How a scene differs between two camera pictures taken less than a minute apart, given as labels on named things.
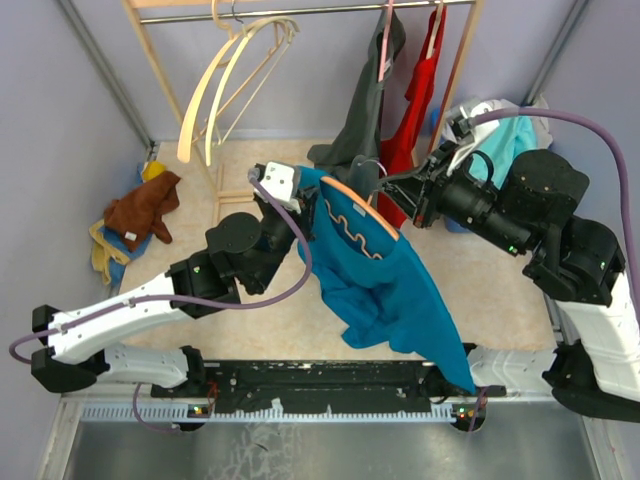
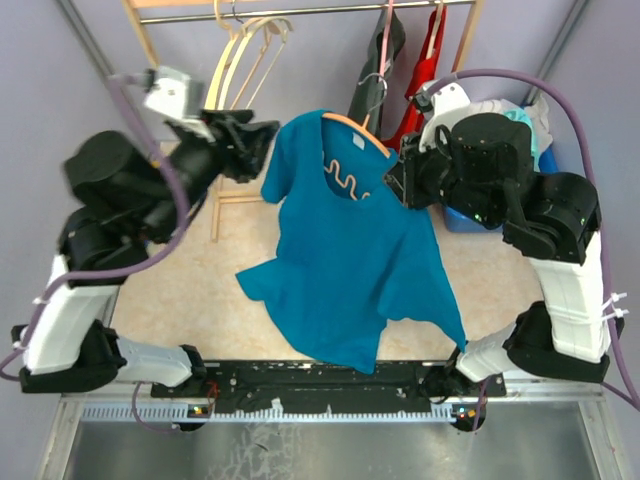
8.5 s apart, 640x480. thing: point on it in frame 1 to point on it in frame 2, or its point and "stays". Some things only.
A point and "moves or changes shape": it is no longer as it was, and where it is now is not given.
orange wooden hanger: [364, 204] to [365, 127]
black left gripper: [305, 221] to [252, 139]
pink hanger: [386, 41] stays
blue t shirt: [377, 291] moves or changes shape
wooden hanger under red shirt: [436, 27] stays
